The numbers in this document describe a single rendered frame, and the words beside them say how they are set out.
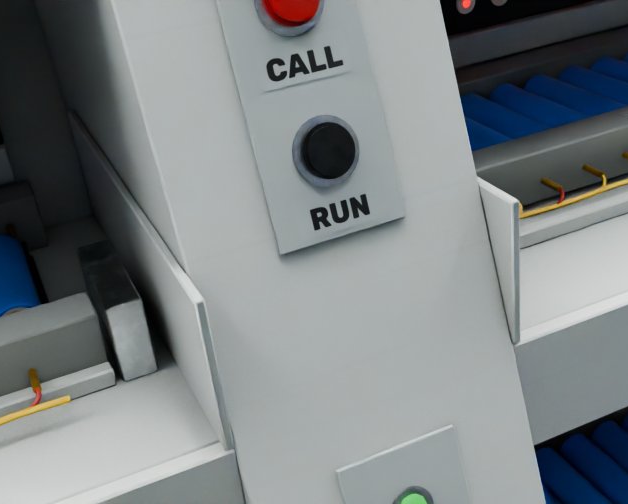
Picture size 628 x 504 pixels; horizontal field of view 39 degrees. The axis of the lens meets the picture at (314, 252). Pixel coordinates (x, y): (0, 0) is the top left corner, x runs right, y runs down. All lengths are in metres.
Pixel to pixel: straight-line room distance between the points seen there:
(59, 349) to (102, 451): 0.04
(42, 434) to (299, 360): 0.08
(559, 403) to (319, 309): 0.10
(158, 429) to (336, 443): 0.05
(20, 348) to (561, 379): 0.18
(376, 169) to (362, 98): 0.02
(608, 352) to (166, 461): 0.15
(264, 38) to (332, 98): 0.03
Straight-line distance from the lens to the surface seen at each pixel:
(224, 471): 0.27
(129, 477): 0.26
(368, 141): 0.26
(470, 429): 0.29
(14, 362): 0.30
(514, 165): 0.36
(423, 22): 0.27
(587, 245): 0.35
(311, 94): 0.26
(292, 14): 0.25
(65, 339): 0.29
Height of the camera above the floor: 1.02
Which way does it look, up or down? 10 degrees down
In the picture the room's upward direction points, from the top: 14 degrees counter-clockwise
